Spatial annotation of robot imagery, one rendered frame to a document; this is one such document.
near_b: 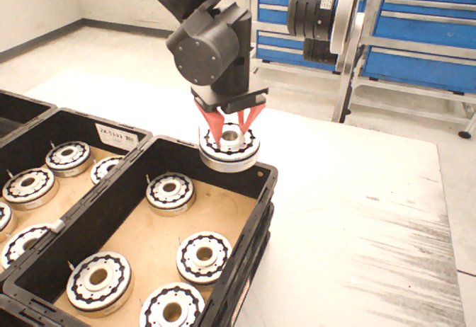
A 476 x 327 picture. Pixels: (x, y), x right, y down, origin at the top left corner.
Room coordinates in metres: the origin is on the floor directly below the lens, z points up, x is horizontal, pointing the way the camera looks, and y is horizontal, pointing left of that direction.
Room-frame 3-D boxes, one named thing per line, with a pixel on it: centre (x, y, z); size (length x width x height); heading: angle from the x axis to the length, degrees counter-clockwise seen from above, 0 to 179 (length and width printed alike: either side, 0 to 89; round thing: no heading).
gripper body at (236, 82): (0.42, 0.01, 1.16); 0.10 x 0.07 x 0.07; 121
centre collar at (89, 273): (0.26, 0.24, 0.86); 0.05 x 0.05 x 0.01
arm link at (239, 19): (0.41, 0.02, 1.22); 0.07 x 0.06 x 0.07; 160
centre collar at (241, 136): (0.42, 0.02, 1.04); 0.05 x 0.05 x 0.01
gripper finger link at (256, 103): (0.42, 0.01, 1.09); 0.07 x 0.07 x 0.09; 31
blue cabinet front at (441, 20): (1.93, -1.20, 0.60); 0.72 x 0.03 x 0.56; 69
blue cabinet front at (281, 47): (2.21, -0.46, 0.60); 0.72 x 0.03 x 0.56; 69
